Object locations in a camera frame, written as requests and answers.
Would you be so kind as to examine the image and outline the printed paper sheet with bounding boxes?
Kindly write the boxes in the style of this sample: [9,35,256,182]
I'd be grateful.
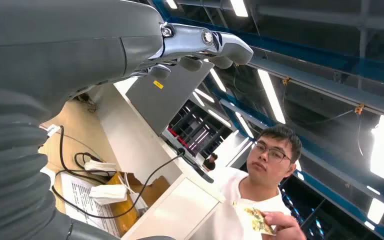
[60,172,122,239]

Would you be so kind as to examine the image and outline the white shelf stand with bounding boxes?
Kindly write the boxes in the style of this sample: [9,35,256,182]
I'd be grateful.
[87,76,226,240]

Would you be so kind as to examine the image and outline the brown cardboard box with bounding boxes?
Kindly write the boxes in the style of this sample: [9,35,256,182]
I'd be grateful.
[107,172,171,238]

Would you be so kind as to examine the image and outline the black laptop cable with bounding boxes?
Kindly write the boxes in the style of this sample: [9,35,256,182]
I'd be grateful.
[51,150,186,220]

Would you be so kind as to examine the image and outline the black cable bundle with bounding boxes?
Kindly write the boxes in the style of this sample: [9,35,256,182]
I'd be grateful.
[58,125,117,177]

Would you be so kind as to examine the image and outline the yellow patterned hotel card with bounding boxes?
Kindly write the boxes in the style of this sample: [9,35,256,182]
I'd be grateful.
[233,201,276,237]

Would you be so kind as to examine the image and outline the person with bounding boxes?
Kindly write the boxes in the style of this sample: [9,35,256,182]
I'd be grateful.
[202,152,219,171]
[190,125,308,240]

